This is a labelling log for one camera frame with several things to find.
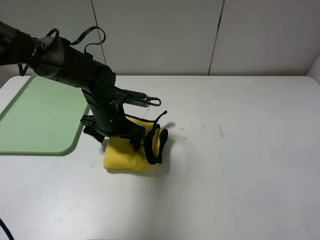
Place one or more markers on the light green plastic tray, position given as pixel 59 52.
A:
pixel 43 118

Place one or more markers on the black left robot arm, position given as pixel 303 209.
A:
pixel 53 57

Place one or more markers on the clear tape strip on table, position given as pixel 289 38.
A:
pixel 221 132

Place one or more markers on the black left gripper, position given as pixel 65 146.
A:
pixel 108 118

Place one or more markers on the yellow towel with black trim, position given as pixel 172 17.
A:
pixel 121 154

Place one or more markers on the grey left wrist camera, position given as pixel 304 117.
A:
pixel 135 100

